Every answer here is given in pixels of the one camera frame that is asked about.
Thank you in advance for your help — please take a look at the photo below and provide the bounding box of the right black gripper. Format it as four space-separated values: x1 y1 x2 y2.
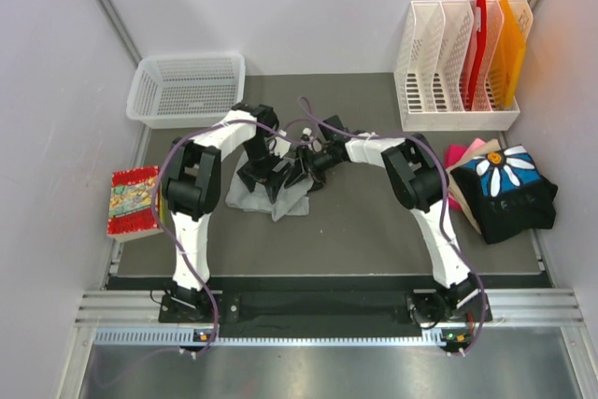
285 147 339 198

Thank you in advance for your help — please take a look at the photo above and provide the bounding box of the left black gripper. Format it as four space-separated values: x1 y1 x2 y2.
237 137 293 203

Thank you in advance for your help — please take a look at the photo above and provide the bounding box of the grey t-shirt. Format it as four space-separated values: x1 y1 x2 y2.
225 175 313 221

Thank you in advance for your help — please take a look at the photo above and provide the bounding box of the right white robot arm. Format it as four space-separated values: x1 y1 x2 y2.
283 116 489 324

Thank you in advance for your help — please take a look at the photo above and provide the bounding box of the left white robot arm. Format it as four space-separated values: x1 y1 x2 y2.
161 103 290 321

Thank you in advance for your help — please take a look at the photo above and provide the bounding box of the white perforated plastic basket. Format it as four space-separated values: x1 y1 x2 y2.
126 52 246 129

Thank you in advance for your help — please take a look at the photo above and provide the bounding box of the red illustrated book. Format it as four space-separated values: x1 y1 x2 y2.
107 165 163 242

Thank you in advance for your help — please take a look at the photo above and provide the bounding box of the magenta folded t-shirt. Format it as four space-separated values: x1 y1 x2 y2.
445 144 468 211

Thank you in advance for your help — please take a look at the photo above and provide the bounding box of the white file organizer rack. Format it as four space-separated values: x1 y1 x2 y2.
393 0 520 132

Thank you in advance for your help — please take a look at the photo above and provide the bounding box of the light pink folded t-shirt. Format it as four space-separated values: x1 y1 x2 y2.
461 138 486 162

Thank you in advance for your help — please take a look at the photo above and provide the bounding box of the beige folded t-shirt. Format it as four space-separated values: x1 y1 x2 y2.
445 138 501 234

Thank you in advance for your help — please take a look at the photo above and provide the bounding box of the black daisy print t-shirt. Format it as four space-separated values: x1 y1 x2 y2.
451 145 558 244

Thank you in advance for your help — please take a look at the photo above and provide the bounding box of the orange plastic folder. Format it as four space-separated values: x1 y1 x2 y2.
489 0 527 110

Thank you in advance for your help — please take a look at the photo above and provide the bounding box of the red plastic folder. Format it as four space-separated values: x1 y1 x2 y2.
467 0 488 110

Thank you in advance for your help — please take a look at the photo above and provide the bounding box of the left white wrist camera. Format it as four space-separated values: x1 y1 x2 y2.
266 130 291 159

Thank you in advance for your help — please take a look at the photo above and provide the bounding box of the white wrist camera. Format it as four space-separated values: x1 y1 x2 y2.
266 130 291 159
300 127 323 152

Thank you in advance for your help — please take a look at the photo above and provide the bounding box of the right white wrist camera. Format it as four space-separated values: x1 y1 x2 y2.
300 127 323 152

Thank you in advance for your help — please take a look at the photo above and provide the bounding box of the white slotted cable duct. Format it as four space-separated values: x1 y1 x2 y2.
94 327 466 348

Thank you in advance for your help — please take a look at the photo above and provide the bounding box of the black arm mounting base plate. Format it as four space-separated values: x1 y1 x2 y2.
159 291 488 335

